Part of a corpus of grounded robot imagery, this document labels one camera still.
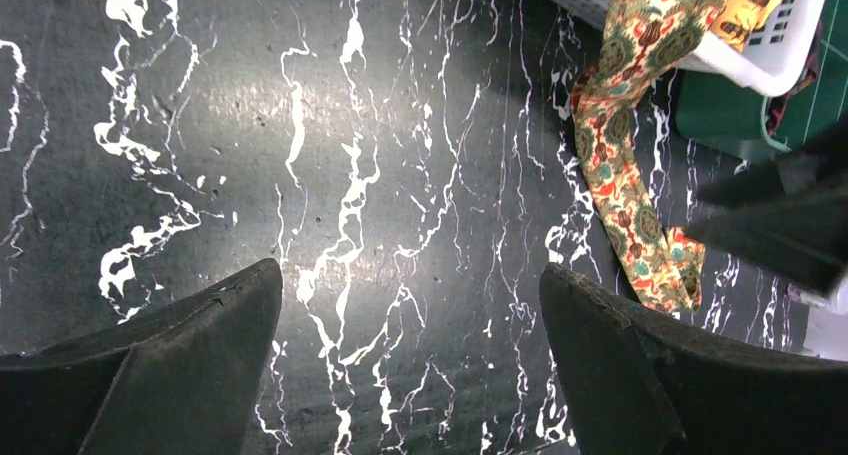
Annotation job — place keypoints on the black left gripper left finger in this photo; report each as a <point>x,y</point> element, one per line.
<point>181,379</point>

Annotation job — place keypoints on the yellow beetle print tie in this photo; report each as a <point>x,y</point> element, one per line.
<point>739,19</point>

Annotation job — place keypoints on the cream flamingo paisley tie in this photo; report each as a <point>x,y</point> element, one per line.
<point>641,40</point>

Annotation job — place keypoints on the green compartment tray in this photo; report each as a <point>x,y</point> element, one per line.
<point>728,114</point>

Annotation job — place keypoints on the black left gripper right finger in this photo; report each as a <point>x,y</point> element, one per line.
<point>637,381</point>

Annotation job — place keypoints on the dark blue floral tie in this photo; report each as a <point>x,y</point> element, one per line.
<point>776,107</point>

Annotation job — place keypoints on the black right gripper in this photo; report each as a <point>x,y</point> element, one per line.
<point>787,215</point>

